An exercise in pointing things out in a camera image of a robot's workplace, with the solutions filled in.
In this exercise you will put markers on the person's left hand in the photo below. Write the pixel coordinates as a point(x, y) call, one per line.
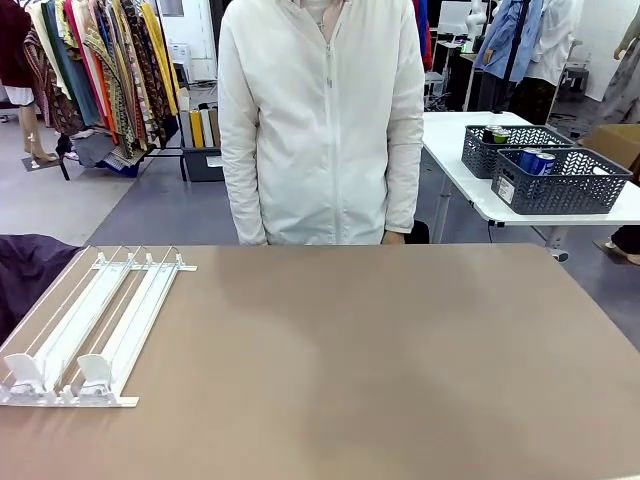
point(393, 238)

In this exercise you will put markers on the gray woven plastic basket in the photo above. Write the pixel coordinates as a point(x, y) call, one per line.
point(550, 195)
point(475, 155)

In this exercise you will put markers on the blue Pocari Sweat can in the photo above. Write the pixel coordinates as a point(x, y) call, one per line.
point(527, 161)
point(545, 165)

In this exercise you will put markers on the person's right forearm white sleeve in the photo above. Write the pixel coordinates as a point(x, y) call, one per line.
point(245, 200)

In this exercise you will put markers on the person's left forearm white sleeve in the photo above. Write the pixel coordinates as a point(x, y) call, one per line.
point(402, 190)

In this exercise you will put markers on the white dispenser pusher paddle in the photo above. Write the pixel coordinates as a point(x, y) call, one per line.
point(97, 370)
point(22, 367)

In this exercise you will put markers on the white can dispenser rack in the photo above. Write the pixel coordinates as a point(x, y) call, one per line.
point(100, 401)

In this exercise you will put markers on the white side table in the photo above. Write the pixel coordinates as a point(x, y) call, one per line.
point(450, 150)

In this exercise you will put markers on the person in white jacket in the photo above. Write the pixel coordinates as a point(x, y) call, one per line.
point(320, 125)

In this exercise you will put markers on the black desk with equipment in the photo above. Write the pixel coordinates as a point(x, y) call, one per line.
point(457, 75)

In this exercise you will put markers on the dark plastic storage bin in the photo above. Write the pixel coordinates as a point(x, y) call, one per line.
point(200, 170)

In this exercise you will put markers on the brown board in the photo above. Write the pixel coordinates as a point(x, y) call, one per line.
point(215, 127)

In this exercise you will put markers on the hanging blue shirt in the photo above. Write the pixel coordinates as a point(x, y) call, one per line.
point(492, 45)

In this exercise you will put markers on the yellow board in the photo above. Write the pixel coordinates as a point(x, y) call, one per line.
point(197, 130)

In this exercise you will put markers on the black garment stand pole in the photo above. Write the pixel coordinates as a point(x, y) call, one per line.
point(515, 40)

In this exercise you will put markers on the bystander dark leg with shoe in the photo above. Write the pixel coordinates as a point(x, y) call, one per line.
point(627, 240)

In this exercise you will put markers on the gray board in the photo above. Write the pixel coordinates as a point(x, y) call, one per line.
point(186, 130)

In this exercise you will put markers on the brown cardboard box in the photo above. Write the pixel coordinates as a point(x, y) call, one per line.
point(617, 142)

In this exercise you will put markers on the black stool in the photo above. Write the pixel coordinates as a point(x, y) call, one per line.
point(577, 75)

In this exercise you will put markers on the hanging white shirt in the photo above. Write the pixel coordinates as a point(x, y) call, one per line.
point(555, 40)

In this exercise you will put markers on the mannequin with beige dress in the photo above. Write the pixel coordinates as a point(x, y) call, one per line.
point(625, 85)

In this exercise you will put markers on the white box appliance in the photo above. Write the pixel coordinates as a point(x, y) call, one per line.
point(180, 60)

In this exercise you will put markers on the gray fabric pile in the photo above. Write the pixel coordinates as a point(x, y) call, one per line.
point(95, 150)

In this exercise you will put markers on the clothes rack with colourful garments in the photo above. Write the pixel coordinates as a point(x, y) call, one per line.
point(125, 75)

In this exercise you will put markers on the dark purple cloth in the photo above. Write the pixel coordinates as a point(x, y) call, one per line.
point(30, 275)

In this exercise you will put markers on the mannequin with maroon top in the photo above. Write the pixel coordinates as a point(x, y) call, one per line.
point(15, 50)

